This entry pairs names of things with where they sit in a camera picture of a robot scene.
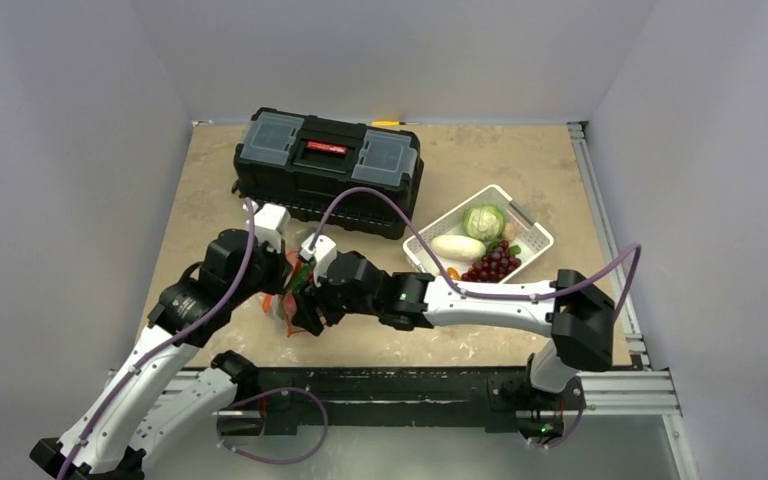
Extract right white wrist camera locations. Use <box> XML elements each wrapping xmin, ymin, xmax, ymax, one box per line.
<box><xmin>297</xmin><ymin>233</ymin><xmax>338</xmax><ymax>283</ymax></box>

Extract dark red toy grapes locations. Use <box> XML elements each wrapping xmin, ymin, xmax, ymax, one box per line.
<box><xmin>460</xmin><ymin>240</ymin><xmax>522</xmax><ymax>283</ymax></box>

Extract aluminium frame rail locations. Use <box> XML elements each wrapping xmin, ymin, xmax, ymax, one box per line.
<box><xmin>568</xmin><ymin>122</ymin><xmax>700</xmax><ymax>480</ymax></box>

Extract green toy cabbage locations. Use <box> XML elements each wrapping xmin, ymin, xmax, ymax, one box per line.
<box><xmin>461</xmin><ymin>204</ymin><xmax>506</xmax><ymax>242</ymax></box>

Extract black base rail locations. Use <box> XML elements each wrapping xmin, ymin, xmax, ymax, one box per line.
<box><xmin>216</xmin><ymin>366</ymin><xmax>585</xmax><ymax>441</ymax></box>

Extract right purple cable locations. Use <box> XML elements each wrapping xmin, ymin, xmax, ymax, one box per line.
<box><xmin>307</xmin><ymin>186</ymin><xmax>644</xmax><ymax>325</ymax></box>

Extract green toy cucumber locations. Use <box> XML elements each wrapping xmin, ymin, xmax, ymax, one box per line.
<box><xmin>285</xmin><ymin>261</ymin><xmax>313</xmax><ymax>294</ymax></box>

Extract white toy radish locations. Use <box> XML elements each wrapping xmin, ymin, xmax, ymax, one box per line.
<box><xmin>430</xmin><ymin>235</ymin><xmax>486</xmax><ymax>262</ymax></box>

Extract yellow orange toy pepper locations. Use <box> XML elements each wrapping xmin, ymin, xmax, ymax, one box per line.
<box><xmin>446</xmin><ymin>267</ymin><xmax>461</xmax><ymax>280</ymax></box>

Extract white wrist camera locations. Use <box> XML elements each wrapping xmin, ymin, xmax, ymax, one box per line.
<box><xmin>297</xmin><ymin>233</ymin><xmax>338</xmax><ymax>283</ymax></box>
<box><xmin>243</xmin><ymin>203</ymin><xmax>290</xmax><ymax>252</ymax></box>

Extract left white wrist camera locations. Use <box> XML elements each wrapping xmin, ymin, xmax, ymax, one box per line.
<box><xmin>243</xmin><ymin>203</ymin><xmax>290</xmax><ymax>252</ymax></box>

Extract white perforated plastic basket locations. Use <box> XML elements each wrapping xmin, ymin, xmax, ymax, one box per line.
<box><xmin>402</xmin><ymin>184</ymin><xmax>554</xmax><ymax>283</ymax></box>

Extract clear orange-zip bag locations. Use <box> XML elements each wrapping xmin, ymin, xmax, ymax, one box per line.
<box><xmin>261</xmin><ymin>250</ymin><xmax>311</xmax><ymax>337</ymax></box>

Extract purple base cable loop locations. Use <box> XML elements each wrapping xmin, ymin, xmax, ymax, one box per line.
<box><xmin>216</xmin><ymin>386</ymin><xmax>328</xmax><ymax>466</ymax></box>

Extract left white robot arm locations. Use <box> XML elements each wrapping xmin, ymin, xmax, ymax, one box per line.
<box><xmin>29</xmin><ymin>226</ymin><xmax>289</xmax><ymax>479</ymax></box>

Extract pink toy peach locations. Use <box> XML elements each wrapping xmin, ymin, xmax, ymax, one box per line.
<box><xmin>279</xmin><ymin>293</ymin><xmax>298</xmax><ymax>322</ymax></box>

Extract black plastic toolbox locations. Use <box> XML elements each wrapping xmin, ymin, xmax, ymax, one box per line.
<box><xmin>231</xmin><ymin>107</ymin><xmax>424</xmax><ymax>240</ymax></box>

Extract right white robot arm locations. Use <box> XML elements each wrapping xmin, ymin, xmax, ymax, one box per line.
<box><xmin>283</xmin><ymin>252</ymin><xmax>616</xmax><ymax>407</ymax></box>

